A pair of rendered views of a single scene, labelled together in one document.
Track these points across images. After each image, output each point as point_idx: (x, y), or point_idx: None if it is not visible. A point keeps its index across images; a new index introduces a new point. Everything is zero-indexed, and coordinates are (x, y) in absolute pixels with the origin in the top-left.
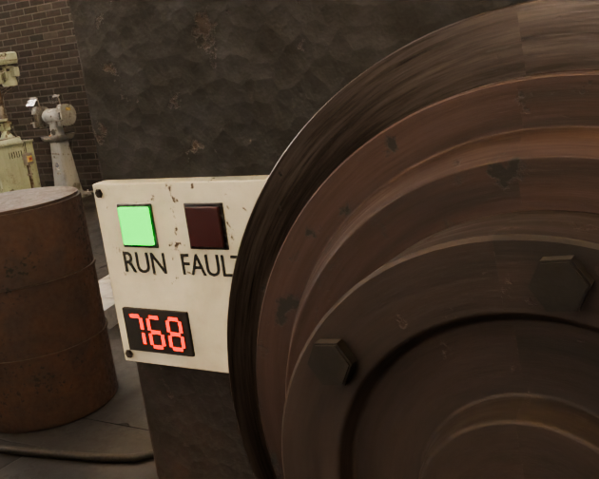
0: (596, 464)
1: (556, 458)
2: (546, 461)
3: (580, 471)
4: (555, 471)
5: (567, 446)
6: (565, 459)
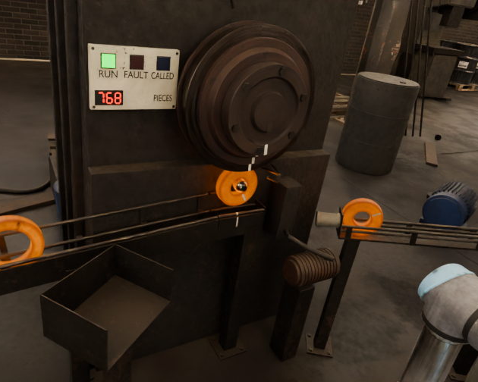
0: (281, 98)
1: (277, 98)
2: (275, 99)
3: (279, 100)
4: (276, 101)
5: (278, 96)
6: (278, 98)
